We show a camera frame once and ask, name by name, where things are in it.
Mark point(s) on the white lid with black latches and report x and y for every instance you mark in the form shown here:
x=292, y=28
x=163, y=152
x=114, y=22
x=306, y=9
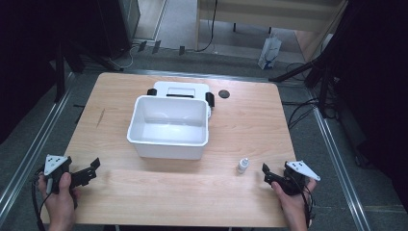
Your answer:
x=179, y=89

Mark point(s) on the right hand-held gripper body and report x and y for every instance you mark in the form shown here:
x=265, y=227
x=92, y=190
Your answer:
x=296, y=178

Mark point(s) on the black tape strip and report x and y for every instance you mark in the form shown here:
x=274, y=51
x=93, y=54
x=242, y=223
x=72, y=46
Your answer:
x=142, y=46
x=182, y=50
x=156, y=46

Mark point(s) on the black metal stand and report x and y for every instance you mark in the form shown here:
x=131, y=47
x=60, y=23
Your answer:
x=60, y=73

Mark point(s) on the small white dropper bottle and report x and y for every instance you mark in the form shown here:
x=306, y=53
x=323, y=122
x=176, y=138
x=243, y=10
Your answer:
x=242, y=166

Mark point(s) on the person's right hand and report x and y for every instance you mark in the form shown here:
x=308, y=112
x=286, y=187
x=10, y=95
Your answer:
x=293, y=205

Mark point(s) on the aluminium floor rail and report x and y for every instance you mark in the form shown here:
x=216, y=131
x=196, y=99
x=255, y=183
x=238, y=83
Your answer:
x=340, y=166
x=30, y=157

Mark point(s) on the black tripod stand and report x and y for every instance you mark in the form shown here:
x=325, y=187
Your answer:
x=316, y=69

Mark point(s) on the white paper bag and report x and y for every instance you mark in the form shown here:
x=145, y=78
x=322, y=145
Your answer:
x=269, y=51

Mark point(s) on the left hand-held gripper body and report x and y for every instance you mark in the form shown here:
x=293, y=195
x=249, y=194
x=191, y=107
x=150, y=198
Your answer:
x=57, y=166

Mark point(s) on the person's left hand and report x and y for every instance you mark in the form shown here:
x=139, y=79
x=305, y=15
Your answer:
x=61, y=205

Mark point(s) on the white plastic storage box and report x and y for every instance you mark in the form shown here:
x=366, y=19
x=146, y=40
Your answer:
x=168, y=126

